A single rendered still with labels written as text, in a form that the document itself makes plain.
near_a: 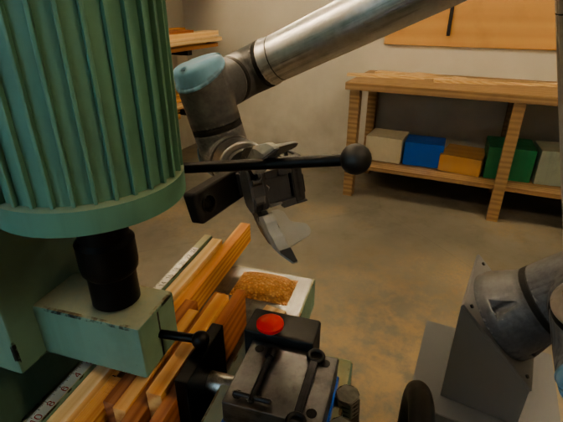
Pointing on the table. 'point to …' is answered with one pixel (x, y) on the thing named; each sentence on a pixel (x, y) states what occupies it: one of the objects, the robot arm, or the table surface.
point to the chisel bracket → (106, 327)
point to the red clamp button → (270, 324)
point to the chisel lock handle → (200, 340)
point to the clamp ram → (202, 377)
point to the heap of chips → (266, 287)
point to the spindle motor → (86, 116)
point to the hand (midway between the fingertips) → (281, 211)
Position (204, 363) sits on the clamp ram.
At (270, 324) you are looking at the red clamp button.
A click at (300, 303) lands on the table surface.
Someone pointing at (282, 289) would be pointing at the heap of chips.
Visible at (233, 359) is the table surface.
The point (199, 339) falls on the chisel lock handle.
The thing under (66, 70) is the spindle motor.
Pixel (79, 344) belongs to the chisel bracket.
